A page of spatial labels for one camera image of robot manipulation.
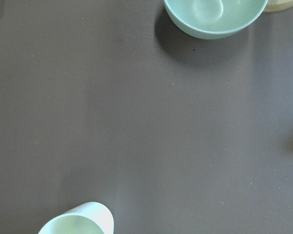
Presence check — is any cream yellow cup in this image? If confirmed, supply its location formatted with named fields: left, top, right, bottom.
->
left=39, top=202, right=114, bottom=234

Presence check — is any green bowl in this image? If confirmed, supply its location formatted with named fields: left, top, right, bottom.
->
left=163, top=0, right=268, bottom=39

